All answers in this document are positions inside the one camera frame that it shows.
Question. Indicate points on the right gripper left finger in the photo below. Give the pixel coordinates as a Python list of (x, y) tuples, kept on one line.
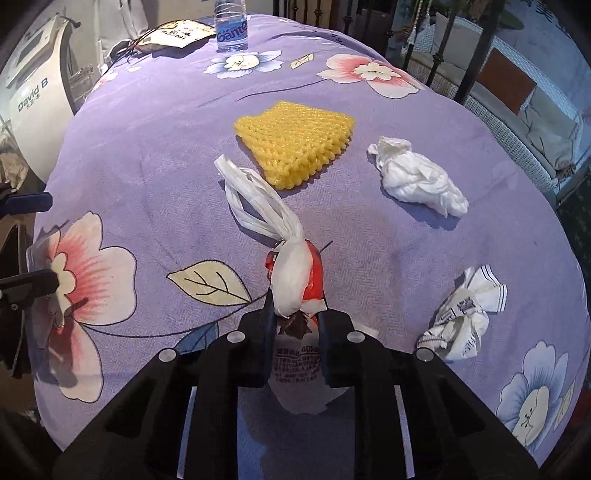
[(241, 358)]

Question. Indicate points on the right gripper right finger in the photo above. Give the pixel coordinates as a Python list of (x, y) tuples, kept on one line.
[(351, 358)]

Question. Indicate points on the red white plastic bag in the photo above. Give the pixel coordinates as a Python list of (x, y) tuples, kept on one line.
[(294, 269)]

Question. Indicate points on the white blue printed paper wrapper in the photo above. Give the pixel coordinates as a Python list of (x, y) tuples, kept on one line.
[(460, 324)]

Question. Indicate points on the white tissue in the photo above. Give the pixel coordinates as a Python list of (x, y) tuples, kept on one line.
[(410, 177)]

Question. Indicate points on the yellow foam fruit net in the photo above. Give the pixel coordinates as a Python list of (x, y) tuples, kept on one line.
[(292, 142)]

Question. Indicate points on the purple floral bed sheet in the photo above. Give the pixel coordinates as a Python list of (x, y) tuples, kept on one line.
[(149, 255)]

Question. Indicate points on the white David B machine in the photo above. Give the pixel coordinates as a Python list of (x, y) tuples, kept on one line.
[(40, 106)]

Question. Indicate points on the white printed packet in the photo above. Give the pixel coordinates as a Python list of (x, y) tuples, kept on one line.
[(176, 34)]

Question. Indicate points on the white wicker sofa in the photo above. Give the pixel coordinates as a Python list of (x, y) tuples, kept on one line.
[(529, 116)]

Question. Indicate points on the brown sofa cushion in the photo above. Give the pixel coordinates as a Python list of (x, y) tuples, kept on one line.
[(506, 81)]

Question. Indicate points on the clear plastic water bottle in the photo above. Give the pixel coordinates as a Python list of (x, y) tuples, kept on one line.
[(230, 24)]

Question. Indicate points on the black iron bed frame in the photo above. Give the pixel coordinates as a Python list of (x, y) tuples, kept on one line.
[(443, 41)]

